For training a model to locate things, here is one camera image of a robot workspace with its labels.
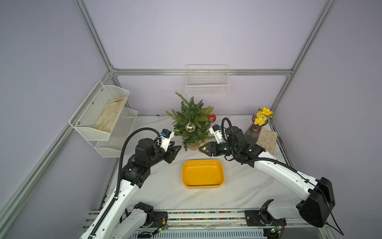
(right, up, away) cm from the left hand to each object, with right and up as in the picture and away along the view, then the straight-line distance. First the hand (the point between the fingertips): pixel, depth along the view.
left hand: (176, 147), depth 72 cm
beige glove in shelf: (-37, +16, +7) cm, 42 cm away
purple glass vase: (+48, +5, +26) cm, 55 cm away
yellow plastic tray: (+14, -18, +17) cm, 29 cm away
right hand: (+14, -2, +2) cm, 14 cm away
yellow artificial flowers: (+50, +17, +15) cm, 55 cm away
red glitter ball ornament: (+18, +15, +6) cm, 25 cm away
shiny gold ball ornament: (+13, +2, -1) cm, 13 cm away
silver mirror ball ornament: (+7, +10, +3) cm, 12 cm away
